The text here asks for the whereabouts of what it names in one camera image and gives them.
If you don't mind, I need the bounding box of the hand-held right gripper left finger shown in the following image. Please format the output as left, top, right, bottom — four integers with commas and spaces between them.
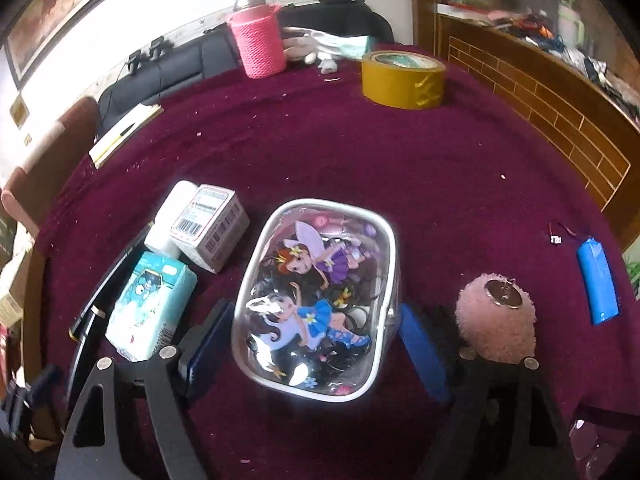
55, 299, 235, 480

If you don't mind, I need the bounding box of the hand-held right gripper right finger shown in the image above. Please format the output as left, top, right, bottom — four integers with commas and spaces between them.
397, 302, 576, 480

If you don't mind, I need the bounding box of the cardboard box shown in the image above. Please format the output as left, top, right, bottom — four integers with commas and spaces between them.
0, 240, 66, 453

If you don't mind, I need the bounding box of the small grey-white medicine box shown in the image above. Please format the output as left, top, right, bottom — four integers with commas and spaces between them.
170, 185, 251, 275

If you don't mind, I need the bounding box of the clear cartoon zipper pouch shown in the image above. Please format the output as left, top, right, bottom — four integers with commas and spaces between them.
231, 199, 403, 403

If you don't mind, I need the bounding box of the teal tissue pack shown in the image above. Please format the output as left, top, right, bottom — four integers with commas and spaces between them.
105, 251, 198, 363

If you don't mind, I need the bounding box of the pink fluffy pompom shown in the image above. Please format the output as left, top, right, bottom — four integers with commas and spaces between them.
455, 271, 538, 363

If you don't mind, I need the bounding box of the white medicine bottle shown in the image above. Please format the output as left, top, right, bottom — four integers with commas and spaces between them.
144, 180, 201, 256

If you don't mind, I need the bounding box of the blue battery pack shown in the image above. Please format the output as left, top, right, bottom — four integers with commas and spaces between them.
546, 222, 621, 326

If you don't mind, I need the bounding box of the clear plastic bag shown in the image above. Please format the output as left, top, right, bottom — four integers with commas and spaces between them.
567, 402, 631, 480

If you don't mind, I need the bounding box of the yellow pen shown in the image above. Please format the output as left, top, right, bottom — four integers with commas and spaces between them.
106, 122, 137, 145

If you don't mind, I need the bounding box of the white notebook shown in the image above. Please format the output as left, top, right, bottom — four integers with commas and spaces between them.
89, 104, 165, 170

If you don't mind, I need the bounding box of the brown armchair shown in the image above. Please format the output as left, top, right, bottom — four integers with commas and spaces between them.
0, 96, 101, 236

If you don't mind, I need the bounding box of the yellow tape roll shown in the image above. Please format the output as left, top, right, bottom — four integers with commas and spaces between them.
361, 51, 447, 111

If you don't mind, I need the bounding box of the wooden brick-pattern counter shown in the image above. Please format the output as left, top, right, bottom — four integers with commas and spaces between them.
410, 0, 640, 261

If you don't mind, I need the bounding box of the black leather sofa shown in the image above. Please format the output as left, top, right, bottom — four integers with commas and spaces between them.
97, 0, 396, 123

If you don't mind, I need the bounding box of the bottle in pink knitted sleeve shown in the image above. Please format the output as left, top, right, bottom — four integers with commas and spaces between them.
227, 0, 288, 80

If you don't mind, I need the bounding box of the teal face mask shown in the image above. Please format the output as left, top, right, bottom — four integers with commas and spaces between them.
320, 34, 373, 61

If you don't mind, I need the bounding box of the white plush toy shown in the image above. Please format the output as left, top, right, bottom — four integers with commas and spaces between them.
282, 30, 341, 73

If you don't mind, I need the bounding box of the white cup with green lid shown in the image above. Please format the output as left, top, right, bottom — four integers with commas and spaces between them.
557, 0, 586, 53

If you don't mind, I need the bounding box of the framed landscape painting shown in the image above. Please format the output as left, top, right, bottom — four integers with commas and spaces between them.
2, 0, 166, 91

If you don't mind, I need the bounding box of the black tube with gold ring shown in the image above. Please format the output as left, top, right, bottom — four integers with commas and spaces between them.
67, 222, 153, 343

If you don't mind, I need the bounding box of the gold wall plaque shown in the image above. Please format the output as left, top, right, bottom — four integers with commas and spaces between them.
10, 94, 30, 128

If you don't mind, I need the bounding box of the tangle of colourful cables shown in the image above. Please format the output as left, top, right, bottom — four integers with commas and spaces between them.
510, 10, 556, 43

